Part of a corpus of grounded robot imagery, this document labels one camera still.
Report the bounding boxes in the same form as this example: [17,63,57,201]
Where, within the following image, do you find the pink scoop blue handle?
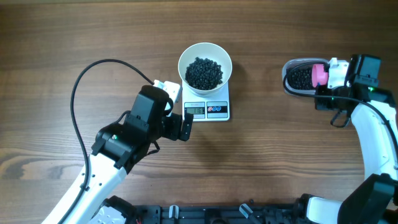
[312,64,329,88]

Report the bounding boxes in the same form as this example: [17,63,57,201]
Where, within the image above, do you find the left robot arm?
[44,82,193,223]

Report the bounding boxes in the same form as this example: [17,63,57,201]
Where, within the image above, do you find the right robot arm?
[283,54,397,223]

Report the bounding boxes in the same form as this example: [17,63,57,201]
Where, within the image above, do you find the white digital kitchen scale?
[182,83,230,122]

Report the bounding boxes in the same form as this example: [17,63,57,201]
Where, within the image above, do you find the black beans in bowl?
[185,57,223,90]

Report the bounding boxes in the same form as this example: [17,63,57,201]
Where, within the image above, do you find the white bowl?
[178,42,233,95]

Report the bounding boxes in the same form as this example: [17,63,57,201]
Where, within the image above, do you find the clear plastic container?
[282,58,328,95]

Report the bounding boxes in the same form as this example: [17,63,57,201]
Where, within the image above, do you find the black left camera cable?
[57,58,155,224]

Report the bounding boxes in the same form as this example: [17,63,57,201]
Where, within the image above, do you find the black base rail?
[90,195,312,224]

